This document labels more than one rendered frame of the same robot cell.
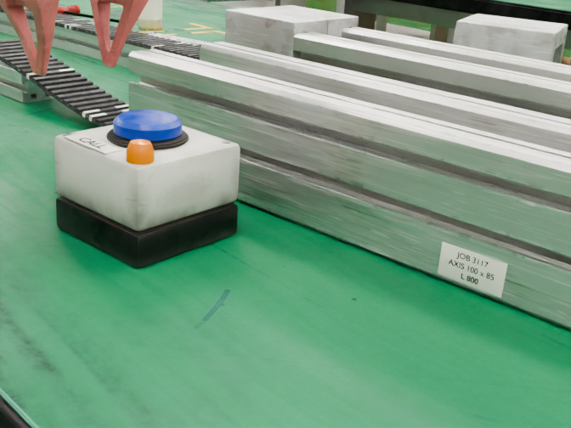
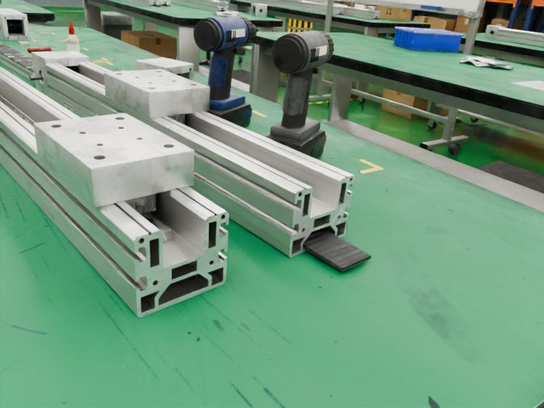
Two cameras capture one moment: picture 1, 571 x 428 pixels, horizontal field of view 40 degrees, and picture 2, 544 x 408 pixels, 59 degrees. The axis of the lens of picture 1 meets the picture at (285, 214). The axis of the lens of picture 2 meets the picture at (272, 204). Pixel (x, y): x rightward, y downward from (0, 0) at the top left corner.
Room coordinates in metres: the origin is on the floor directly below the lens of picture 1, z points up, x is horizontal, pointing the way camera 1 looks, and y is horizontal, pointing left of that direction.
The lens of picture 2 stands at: (-0.26, -0.65, 1.07)
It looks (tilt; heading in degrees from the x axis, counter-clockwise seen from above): 25 degrees down; 7
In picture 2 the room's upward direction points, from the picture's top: 5 degrees clockwise
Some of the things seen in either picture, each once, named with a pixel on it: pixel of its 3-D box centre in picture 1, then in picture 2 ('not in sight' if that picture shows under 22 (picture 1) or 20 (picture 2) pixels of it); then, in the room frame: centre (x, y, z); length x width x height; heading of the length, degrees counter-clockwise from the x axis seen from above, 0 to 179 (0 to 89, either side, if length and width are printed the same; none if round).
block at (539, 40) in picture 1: (503, 69); (161, 82); (0.84, -0.22, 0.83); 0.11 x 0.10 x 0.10; 155
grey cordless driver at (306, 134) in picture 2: not in sight; (306, 95); (0.59, -0.58, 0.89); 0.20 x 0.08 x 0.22; 163
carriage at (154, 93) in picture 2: not in sight; (155, 99); (0.52, -0.34, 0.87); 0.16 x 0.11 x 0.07; 50
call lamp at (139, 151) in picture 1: (140, 149); not in sight; (0.41, 0.08, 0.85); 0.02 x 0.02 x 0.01
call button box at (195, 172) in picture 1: (158, 181); not in sight; (0.46, 0.08, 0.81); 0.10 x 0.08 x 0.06; 140
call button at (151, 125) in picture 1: (148, 132); not in sight; (0.45, 0.08, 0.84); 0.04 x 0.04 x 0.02
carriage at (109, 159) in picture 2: not in sight; (112, 164); (0.21, -0.41, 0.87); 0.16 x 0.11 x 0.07; 50
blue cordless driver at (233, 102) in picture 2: not in sight; (231, 73); (0.73, -0.41, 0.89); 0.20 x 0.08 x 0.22; 162
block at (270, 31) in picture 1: (282, 61); (57, 75); (0.79, 0.01, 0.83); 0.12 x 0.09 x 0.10; 140
